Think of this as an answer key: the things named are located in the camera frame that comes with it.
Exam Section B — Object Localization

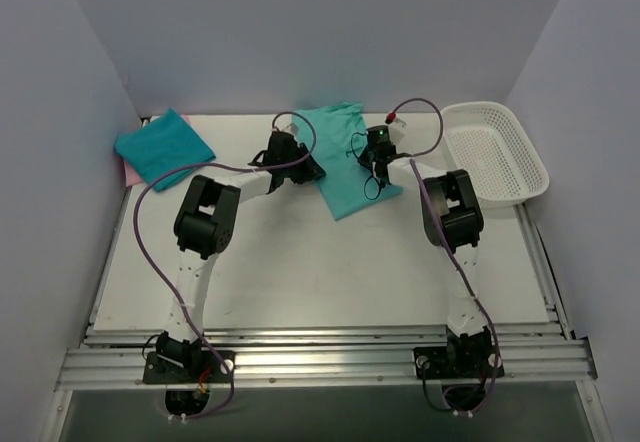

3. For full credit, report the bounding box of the light green t shirt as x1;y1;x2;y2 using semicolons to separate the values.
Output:
292;102;403;221

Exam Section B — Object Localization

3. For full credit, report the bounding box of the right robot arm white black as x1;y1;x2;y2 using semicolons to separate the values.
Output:
357;125;494;375

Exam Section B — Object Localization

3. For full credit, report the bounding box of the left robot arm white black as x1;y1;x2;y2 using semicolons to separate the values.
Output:
156;132;326;381

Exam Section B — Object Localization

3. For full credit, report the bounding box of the white perforated plastic basket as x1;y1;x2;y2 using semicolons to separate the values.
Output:
442;101;550;209

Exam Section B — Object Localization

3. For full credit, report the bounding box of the folded teal t shirt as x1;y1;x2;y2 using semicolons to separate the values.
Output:
114;109;216;185

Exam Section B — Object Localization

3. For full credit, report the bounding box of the folded pink t shirt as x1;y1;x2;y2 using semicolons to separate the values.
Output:
120;114;191;187

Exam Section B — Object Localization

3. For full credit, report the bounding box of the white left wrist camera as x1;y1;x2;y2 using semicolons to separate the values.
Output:
285;119;309;140

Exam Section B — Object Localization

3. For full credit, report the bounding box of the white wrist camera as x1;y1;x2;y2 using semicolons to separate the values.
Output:
385;112;406;145
285;119;309;140

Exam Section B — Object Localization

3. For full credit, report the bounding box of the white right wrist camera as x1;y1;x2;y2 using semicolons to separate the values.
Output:
385;112;406;145

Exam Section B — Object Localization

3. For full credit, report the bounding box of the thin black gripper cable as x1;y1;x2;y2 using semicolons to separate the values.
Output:
348;131;389;202

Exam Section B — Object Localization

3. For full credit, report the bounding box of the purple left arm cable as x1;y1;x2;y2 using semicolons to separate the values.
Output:
133;111;317;419

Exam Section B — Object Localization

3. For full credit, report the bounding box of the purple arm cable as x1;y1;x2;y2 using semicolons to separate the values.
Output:
387;97;503;411
133;111;317;419

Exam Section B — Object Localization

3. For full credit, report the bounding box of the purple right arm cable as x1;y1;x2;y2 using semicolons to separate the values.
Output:
387;97;503;411

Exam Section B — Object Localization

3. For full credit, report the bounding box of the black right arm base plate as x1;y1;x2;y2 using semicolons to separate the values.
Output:
412;345;496;380

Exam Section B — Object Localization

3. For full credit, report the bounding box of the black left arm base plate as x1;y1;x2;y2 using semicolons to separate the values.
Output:
142;350;232;385

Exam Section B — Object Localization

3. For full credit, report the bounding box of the aluminium rail frame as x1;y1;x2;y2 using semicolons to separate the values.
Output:
42;207;612;441

